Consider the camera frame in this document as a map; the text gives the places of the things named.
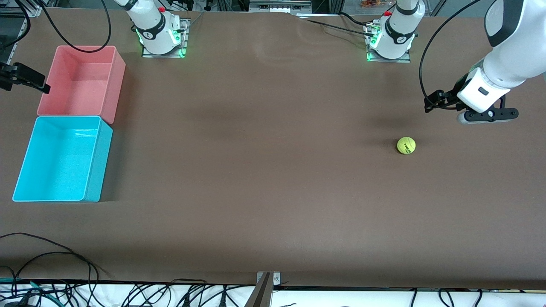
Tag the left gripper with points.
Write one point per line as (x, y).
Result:
(451, 96)

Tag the yellow tennis ball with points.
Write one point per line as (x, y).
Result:
(406, 145)

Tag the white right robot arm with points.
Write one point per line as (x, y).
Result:
(153, 25)

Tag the pink plastic bin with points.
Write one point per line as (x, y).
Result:
(81, 81)

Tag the blue plastic bin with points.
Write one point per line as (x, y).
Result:
(59, 162)

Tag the orange background item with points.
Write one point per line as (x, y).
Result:
(371, 3)

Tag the grey power strip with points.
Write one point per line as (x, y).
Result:
(277, 6)

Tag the aluminium arm base plate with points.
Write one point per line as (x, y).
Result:
(184, 42)
(401, 60)

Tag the aluminium frame profile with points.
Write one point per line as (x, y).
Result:
(17, 13)

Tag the metal table bracket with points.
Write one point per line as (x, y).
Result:
(268, 279)

